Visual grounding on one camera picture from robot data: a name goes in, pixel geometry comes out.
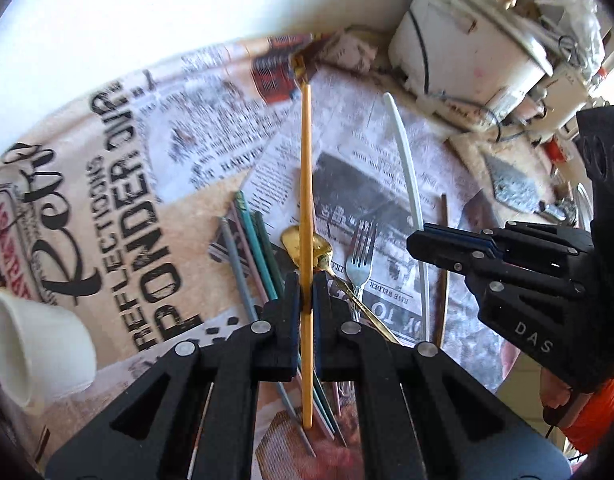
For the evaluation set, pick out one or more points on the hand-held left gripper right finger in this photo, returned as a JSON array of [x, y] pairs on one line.
[[321, 320]]

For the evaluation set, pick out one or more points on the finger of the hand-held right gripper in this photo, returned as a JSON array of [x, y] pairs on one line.
[[462, 237], [447, 260]]

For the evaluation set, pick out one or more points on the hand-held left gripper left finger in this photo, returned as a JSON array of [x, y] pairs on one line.
[[293, 320]]

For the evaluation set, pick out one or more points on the brown chopstick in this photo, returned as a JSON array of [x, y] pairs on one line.
[[443, 220]]

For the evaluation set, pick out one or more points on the teal chopstick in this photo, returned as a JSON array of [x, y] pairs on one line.
[[247, 230]]

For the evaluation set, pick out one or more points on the white chopstick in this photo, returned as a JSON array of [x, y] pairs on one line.
[[404, 150]]

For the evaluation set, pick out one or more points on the orange chopstick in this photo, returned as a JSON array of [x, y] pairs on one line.
[[305, 160]]

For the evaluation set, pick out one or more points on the white ceramic cup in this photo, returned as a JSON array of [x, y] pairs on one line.
[[42, 340]]

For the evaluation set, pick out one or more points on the person's right forearm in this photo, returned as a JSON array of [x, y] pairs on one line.
[[597, 420]]

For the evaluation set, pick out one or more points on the person's right hand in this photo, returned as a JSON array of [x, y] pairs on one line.
[[554, 392]]

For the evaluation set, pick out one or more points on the silver fork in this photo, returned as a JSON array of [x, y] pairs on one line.
[[361, 270]]

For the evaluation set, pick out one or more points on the gold spoon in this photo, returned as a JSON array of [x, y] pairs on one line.
[[322, 250]]

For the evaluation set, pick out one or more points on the grey chopstick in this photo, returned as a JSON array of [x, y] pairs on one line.
[[232, 255]]

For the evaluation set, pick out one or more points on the newspaper sheet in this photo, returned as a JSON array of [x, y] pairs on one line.
[[357, 150]]

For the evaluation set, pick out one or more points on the white rice cooker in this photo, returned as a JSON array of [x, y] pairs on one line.
[[462, 40]]

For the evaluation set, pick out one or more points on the clear plastic bag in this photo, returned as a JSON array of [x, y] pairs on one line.
[[572, 15]]

